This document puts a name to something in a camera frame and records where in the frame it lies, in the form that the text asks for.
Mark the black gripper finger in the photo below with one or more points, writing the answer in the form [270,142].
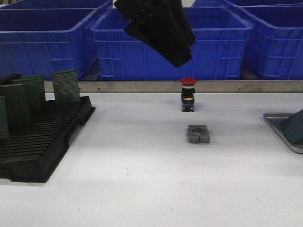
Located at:
[162,36]
[180,18]

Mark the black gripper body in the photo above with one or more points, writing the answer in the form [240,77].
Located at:
[144,10]

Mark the green perforated board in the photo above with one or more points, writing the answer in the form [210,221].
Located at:
[65,86]
[40,79]
[16,103]
[4,129]
[292,128]

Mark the green perforated board mid left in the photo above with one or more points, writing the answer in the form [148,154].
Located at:
[34,93]

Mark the silver metal tray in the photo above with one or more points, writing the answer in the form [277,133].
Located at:
[273,120]

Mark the black slotted board rack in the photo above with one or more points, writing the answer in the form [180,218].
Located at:
[35,148]

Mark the blue bin back right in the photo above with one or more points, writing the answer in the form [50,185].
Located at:
[243,3]

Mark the blue plastic bin centre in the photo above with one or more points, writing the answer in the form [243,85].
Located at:
[221,37]

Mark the blue plastic bin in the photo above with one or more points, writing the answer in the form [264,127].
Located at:
[275,47]
[221,37]
[42,41]

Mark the red emergency stop button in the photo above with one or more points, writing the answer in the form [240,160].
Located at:
[187,94]

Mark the blue plastic bin left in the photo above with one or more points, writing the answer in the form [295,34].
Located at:
[42,41]

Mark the blue plastic bin right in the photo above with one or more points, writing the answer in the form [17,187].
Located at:
[275,47]

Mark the grey metal clamp block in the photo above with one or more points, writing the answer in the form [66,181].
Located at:
[198,134]

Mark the blue bin back left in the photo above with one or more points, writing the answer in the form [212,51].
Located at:
[59,4]

